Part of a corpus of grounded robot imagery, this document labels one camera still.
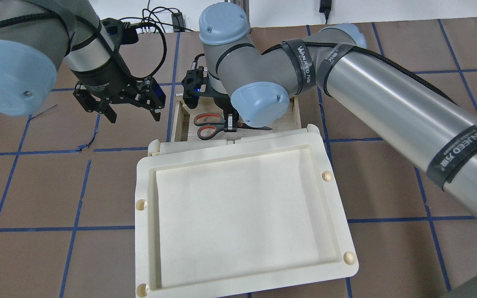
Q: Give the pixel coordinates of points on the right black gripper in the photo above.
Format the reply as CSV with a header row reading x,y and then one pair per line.
x,y
221,100

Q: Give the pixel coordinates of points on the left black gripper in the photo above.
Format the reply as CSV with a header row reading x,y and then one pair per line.
x,y
102,79

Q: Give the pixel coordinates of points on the orange grey scissors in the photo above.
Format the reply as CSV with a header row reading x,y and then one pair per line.
x,y
211,124

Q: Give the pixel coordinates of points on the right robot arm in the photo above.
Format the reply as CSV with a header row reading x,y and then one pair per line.
x,y
413,116

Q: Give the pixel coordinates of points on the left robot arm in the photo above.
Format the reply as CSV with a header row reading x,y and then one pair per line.
x,y
36,36

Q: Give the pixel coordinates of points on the wooden drawer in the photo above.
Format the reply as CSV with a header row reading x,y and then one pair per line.
x,y
183,128

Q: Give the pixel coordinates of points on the cream plastic storage box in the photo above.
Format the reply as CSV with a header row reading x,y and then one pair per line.
x,y
161,148

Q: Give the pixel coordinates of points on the black power adapter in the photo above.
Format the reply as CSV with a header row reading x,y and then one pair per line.
x,y
325,8

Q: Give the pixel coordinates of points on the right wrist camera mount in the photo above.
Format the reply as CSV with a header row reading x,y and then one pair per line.
x,y
194,86

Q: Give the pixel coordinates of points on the aluminium frame post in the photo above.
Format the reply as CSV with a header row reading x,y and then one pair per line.
x,y
244,4

